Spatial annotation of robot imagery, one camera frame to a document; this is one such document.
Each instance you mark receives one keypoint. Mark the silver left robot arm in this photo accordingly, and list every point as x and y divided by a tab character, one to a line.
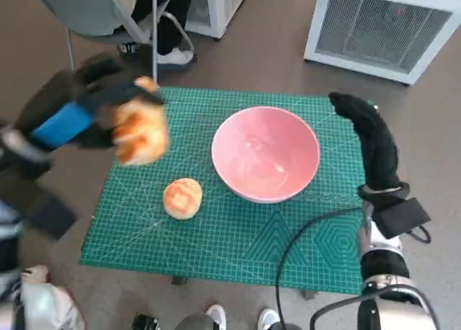
21	157

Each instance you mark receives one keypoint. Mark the black box device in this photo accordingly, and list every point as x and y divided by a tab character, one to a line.
144	322

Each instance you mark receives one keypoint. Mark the round toy bread bun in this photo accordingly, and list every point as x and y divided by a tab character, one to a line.
183	199

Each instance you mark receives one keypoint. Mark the green cutting mat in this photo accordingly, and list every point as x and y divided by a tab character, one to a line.
216	236

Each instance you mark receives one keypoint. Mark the pink bowl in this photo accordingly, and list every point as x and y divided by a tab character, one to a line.
264	153

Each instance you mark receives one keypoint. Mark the dark table bracket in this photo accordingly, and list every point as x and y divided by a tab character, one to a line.
308	294

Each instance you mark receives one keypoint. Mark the small white mesh cabinet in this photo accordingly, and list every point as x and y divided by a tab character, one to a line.
227	2

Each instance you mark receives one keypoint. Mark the white shoe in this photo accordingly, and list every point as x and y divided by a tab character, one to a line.
216	316
268	319

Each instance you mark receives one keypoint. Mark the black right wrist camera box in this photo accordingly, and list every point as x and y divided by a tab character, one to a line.
399	218

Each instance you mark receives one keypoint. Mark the grey chair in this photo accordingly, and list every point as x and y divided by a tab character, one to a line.
90	9

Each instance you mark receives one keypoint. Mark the large white mesh cabinet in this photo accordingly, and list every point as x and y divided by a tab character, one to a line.
378	27

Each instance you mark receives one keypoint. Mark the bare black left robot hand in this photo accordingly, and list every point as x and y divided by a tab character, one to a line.
65	124

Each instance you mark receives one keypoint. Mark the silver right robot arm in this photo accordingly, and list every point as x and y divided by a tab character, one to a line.
383	268

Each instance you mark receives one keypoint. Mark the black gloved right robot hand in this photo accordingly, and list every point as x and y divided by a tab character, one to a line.
380	153

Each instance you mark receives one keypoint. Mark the person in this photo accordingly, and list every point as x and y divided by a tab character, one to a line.
47	304
169	31

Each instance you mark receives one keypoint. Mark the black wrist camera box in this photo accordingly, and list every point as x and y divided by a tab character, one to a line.
50	218
399	218

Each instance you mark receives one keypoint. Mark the long braided toy bread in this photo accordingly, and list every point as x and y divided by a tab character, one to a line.
140	135

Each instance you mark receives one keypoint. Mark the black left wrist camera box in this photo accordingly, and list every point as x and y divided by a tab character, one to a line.
50	218

